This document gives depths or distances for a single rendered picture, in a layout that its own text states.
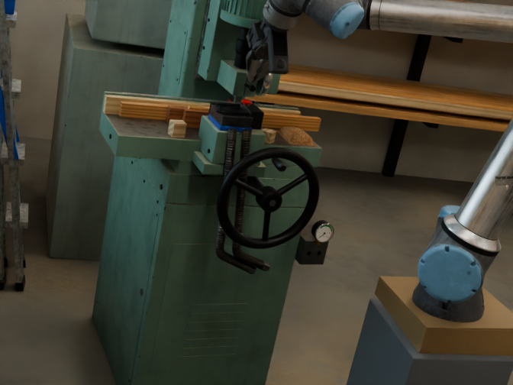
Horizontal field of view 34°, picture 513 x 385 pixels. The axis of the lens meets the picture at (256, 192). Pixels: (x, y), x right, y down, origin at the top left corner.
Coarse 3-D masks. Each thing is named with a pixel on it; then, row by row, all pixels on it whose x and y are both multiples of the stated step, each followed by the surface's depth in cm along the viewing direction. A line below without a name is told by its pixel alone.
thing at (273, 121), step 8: (120, 104) 229; (128, 104) 228; (136, 104) 229; (144, 104) 231; (152, 104) 232; (120, 112) 229; (128, 112) 229; (136, 112) 230; (144, 112) 231; (152, 112) 232; (160, 112) 233; (264, 120) 246; (272, 120) 247; (280, 120) 248; (288, 120) 249; (296, 120) 250; (304, 120) 251; (312, 120) 252; (320, 120) 253; (304, 128) 252; (312, 128) 253
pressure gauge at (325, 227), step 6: (318, 222) 243; (324, 222) 243; (312, 228) 244; (318, 228) 242; (324, 228) 243; (330, 228) 244; (312, 234) 244; (318, 234) 243; (330, 234) 244; (318, 240) 244; (324, 240) 244
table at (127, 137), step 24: (120, 120) 226; (144, 120) 230; (120, 144) 215; (144, 144) 218; (168, 144) 220; (192, 144) 223; (264, 144) 231; (288, 144) 235; (216, 168) 218; (264, 168) 223
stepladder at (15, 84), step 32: (0, 0) 268; (0, 32) 271; (0, 64) 292; (0, 96) 280; (0, 128) 286; (0, 160) 289; (0, 192) 293; (0, 224) 297; (0, 256) 302; (0, 288) 305
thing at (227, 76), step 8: (224, 64) 240; (232, 64) 239; (224, 72) 240; (232, 72) 235; (240, 72) 233; (224, 80) 240; (232, 80) 234; (240, 80) 233; (248, 80) 234; (224, 88) 240; (232, 88) 234; (240, 88) 234; (248, 88) 235; (248, 96) 236
